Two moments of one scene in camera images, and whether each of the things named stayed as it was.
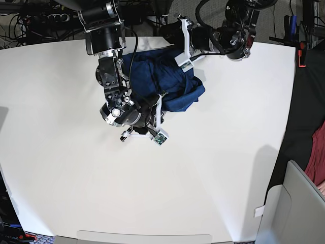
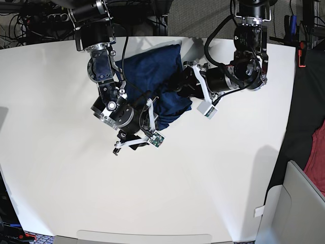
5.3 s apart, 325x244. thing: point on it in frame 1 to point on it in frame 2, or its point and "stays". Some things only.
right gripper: x=200 y=36 to x=186 y=84
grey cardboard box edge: x=62 y=240 stays
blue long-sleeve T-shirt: x=163 y=73 stays
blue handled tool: x=293 y=27 stays
